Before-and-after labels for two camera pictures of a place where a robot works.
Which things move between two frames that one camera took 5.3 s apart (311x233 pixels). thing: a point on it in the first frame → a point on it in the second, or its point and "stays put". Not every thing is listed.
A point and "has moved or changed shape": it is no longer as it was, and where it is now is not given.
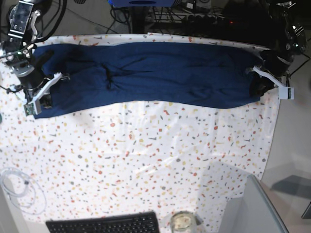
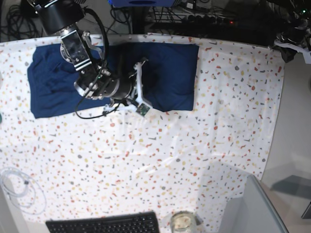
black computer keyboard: [146, 222] stays put
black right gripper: [274, 63] → [292, 34]
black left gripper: [35, 79] → [125, 83]
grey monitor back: [253, 213] stays put
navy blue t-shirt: [147, 75] has moved or changed shape
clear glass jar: [183, 222] stays put
